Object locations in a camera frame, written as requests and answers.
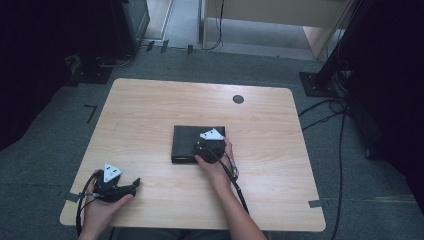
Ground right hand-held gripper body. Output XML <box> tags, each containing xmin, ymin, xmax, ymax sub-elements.
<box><xmin>193</xmin><ymin>127</ymin><xmax>227</xmax><ymax>165</ymax></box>

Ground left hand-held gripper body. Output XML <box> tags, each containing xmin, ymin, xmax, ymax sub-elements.
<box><xmin>92</xmin><ymin>162</ymin><xmax>135</xmax><ymax>204</ymax></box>

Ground black cloth with yellow lining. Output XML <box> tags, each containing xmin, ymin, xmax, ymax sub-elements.
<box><xmin>170</xmin><ymin>124</ymin><xmax>227</xmax><ymax>165</ymax></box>

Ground person's right hand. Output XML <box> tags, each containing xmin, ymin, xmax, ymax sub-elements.
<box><xmin>194</xmin><ymin>136</ymin><xmax>236</xmax><ymax>184</ymax></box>

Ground person's left hand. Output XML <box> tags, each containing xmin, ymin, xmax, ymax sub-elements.
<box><xmin>80</xmin><ymin>169</ymin><xmax>135</xmax><ymax>235</ymax></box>

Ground person's legs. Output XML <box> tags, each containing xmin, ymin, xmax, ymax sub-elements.
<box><xmin>111</xmin><ymin>227</ymin><xmax>272</xmax><ymax>240</ymax></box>

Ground black corner floor tape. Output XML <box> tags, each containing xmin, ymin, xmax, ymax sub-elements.
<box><xmin>83</xmin><ymin>104</ymin><xmax>99</xmax><ymax>125</ymax></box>

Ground dark curtain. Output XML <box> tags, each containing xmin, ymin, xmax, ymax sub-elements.
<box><xmin>343</xmin><ymin>0</ymin><xmax>424</xmax><ymax>216</ymax></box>
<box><xmin>0</xmin><ymin>0</ymin><xmax>116</xmax><ymax>153</ymax></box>

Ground dark cabinet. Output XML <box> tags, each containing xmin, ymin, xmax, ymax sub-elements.
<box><xmin>111</xmin><ymin>0</ymin><xmax>152</xmax><ymax>58</ymax></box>

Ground light wooden desk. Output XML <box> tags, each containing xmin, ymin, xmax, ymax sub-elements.
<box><xmin>199</xmin><ymin>0</ymin><xmax>355</xmax><ymax>60</ymax></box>

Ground left hand-held gripper cable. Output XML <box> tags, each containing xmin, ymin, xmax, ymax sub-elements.
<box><xmin>75</xmin><ymin>170</ymin><xmax>103</xmax><ymax>238</ymax></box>

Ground hand-held gripper cable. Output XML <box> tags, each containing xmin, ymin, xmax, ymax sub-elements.
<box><xmin>75</xmin><ymin>170</ymin><xmax>103</xmax><ymax>238</ymax></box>
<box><xmin>201</xmin><ymin>144</ymin><xmax>251</xmax><ymax>215</ymax></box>

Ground right hand-held gripper cable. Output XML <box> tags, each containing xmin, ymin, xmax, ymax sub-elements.
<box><xmin>201</xmin><ymin>144</ymin><xmax>251</xmax><ymax>215</ymax></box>

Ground black stand base plate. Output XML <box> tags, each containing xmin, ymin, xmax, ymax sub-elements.
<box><xmin>69</xmin><ymin>54</ymin><xmax>115</xmax><ymax>85</ymax></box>
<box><xmin>298</xmin><ymin>71</ymin><xmax>345</xmax><ymax>99</ymax></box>

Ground black floor cable loop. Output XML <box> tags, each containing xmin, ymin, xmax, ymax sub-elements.
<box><xmin>297</xmin><ymin>97</ymin><xmax>350</xmax><ymax>132</ymax></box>

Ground hanging black cable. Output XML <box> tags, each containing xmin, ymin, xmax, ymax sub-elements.
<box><xmin>202</xmin><ymin>0</ymin><xmax>225</xmax><ymax>52</ymax></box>

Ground long black floor cable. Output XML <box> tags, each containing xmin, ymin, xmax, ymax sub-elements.
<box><xmin>329</xmin><ymin>112</ymin><xmax>348</xmax><ymax>240</ymax></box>

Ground black slanted stand post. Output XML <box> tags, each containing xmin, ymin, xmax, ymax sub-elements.
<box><xmin>315</xmin><ymin>0</ymin><xmax>369</xmax><ymax>88</ymax></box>

